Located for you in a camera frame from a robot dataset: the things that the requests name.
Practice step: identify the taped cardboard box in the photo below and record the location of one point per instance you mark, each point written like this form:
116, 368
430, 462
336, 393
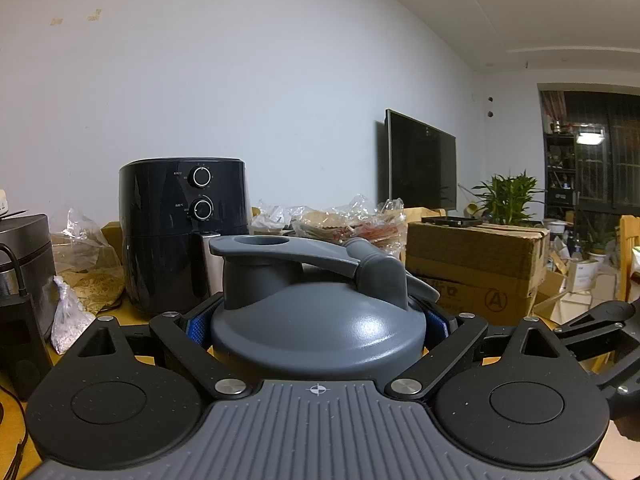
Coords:
475, 250

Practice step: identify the clear plastic bag of food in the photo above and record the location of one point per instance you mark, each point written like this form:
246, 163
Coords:
370, 232

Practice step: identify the plain cardboard box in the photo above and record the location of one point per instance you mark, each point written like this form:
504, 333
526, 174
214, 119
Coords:
560, 300

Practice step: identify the green potted plant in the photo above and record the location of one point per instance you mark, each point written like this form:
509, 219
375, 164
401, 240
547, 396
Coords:
510, 200

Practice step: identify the white pot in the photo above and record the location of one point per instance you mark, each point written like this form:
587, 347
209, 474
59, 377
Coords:
560, 226

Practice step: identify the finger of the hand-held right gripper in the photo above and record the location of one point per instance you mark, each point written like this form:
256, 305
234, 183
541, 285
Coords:
615, 352
605, 312

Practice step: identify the black portable air pump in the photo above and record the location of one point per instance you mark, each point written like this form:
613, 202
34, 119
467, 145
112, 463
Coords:
20, 345

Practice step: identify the reddish curtain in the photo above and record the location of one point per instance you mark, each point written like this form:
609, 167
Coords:
553, 110

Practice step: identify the dark barred window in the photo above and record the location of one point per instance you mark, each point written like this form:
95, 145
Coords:
615, 160

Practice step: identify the grey rice cooker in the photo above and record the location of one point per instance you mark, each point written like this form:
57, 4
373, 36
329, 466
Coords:
25, 245

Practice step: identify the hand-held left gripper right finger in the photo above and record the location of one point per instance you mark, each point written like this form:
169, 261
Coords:
440, 330

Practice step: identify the crumpled clear plastic bag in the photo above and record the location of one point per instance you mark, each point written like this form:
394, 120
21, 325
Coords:
270, 220

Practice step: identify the small potted plant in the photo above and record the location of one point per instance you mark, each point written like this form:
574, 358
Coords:
600, 240

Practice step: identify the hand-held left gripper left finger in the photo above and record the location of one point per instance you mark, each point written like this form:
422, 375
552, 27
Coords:
197, 330

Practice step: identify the black flat frame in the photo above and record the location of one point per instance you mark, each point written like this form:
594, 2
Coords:
450, 220

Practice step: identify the small tan cardboard box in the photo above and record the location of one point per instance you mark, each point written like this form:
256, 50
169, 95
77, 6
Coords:
112, 235

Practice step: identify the cluttered dark shelf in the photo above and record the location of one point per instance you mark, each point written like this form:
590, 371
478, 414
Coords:
560, 175

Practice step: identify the bag of white granules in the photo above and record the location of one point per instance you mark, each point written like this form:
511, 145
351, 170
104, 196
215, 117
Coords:
70, 325

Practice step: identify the black television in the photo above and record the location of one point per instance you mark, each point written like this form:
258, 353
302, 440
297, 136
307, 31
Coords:
422, 160

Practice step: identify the black air fryer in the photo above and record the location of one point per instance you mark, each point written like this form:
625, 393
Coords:
155, 220

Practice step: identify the plastic bag of brown food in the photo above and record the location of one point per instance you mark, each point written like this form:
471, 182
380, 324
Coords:
87, 285

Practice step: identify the clear shaker bottle grey lid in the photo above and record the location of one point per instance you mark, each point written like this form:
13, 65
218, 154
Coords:
320, 330

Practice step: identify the tissue box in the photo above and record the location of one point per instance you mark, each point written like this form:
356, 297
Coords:
3, 205

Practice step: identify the wooden chair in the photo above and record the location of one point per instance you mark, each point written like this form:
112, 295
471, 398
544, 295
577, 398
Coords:
630, 255

